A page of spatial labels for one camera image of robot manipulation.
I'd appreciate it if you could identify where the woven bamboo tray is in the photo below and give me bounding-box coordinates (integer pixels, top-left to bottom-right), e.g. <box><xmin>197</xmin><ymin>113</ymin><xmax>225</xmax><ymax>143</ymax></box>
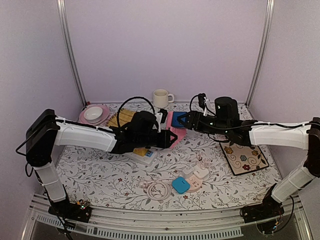
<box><xmin>105</xmin><ymin>108</ymin><xmax>136</xmax><ymax>127</ymax></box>

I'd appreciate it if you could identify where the white charger left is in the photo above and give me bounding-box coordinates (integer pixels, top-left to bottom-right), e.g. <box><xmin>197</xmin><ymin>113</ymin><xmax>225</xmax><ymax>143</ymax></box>
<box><xmin>181</xmin><ymin>166</ymin><xmax>194</xmax><ymax>179</ymax></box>

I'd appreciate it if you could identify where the cream ceramic mug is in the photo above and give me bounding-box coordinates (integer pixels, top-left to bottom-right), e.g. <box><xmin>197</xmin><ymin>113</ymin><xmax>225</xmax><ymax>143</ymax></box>
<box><xmin>153</xmin><ymin>89</ymin><xmax>175</xmax><ymax>108</ymax></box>

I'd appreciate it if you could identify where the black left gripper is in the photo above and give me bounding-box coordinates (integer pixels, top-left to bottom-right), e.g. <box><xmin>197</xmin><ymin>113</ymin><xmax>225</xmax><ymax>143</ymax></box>
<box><xmin>135</xmin><ymin>129</ymin><xmax>178</xmax><ymax>149</ymax></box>

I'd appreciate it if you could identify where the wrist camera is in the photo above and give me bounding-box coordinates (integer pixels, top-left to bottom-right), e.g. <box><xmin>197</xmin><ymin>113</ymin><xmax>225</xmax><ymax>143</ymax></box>
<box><xmin>155</xmin><ymin>108</ymin><xmax>168</xmax><ymax>133</ymax></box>
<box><xmin>197</xmin><ymin>93</ymin><xmax>208</xmax><ymax>117</ymax></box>

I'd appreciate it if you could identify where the pink triangular power socket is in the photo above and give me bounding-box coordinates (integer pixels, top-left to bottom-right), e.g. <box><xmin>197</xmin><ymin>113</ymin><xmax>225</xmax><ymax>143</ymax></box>
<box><xmin>166</xmin><ymin>111</ymin><xmax>187</xmax><ymax>149</ymax></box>

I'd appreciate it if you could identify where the dark blue cube socket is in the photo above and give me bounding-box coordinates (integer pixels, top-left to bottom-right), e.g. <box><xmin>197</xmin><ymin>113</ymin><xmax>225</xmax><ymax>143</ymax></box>
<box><xmin>171</xmin><ymin>111</ymin><xmax>187</xmax><ymax>129</ymax></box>

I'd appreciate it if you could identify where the white bowl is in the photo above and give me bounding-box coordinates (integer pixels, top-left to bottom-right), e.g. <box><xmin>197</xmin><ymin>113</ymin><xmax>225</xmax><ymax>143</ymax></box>
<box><xmin>83</xmin><ymin>106</ymin><xmax>103</xmax><ymax>122</ymax></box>

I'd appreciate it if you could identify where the pink plate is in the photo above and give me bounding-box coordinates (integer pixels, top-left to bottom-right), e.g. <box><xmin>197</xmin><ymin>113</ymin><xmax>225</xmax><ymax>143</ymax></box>
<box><xmin>78</xmin><ymin>104</ymin><xmax>110</xmax><ymax>126</ymax></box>

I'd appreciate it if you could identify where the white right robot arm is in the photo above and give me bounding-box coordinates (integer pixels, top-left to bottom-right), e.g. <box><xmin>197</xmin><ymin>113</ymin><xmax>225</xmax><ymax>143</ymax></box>
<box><xmin>177</xmin><ymin>96</ymin><xmax>320</xmax><ymax>218</ymax></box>

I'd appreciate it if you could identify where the yellow cube socket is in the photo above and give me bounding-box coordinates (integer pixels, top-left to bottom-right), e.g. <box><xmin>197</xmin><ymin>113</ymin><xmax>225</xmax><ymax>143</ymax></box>
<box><xmin>133</xmin><ymin>147</ymin><xmax>149</xmax><ymax>157</ymax></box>

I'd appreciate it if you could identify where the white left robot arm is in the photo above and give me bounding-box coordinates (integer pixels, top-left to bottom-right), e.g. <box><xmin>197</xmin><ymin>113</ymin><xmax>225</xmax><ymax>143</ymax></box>
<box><xmin>25</xmin><ymin>109</ymin><xmax>178</xmax><ymax>217</ymax></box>

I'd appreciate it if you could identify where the floral square plate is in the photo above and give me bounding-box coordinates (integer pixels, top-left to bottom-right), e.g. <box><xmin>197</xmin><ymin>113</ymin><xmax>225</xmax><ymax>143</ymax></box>
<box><xmin>219</xmin><ymin>142</ymin><xmax>269</xmax><ymax>176</ymax></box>

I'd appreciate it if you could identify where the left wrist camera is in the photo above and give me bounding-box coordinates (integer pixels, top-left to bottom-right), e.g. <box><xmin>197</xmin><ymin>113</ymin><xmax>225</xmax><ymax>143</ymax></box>
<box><xmin>155</xmin><ymin>108</ymin><xmax>168</xmax><ymax>133</ymax></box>

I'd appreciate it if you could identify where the white power strip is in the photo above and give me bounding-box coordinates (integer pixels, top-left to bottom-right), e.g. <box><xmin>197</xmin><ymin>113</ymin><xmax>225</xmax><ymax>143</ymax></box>
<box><xmin>124</xmin><ymin>149</ymin><xmax>158</xmax><ymax>167</ymax></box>

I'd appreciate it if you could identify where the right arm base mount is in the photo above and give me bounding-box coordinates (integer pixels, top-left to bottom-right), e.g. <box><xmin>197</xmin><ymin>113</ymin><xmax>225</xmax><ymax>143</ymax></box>
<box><xmin>239</xmin><ymin>198</ymin><xmax>285</xmax><ymax>223</ymax></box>

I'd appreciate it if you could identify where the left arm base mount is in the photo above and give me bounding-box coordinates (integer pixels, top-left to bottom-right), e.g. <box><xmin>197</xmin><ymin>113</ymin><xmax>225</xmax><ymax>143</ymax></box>
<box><xmin>48</xmin><ymin>199</ymin><xmax>92</xmax><ymax>223</ymax></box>

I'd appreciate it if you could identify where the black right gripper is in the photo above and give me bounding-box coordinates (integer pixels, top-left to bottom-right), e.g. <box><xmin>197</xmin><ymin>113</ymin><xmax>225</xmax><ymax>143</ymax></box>
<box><xmin>177</xmin><ymin>110</ymin><xmax>231</xmax><ymax>136</ymax></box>

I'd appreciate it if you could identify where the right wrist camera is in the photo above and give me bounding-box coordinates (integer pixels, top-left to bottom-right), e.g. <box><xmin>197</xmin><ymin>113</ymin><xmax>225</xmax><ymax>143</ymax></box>
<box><xmin>197</xmin><ymin>93</ymin><xmax>208</xmax><ymax>117</ymax></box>

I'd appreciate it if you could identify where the round pink power socket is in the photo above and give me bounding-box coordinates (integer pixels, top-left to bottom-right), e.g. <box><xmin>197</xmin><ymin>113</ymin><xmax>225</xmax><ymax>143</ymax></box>
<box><xmin>186</xmin><ymin>174</ymin><xmax>209</xmax><ymax>193</ymax></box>

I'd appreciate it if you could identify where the cyan square plug adapter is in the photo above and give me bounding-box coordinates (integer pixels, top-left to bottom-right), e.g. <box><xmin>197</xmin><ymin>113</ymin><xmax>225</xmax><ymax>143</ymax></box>
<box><xmin>171</xmin><ymin>176</ymin><xmax>190</xmax><ymax>194</ymax></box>

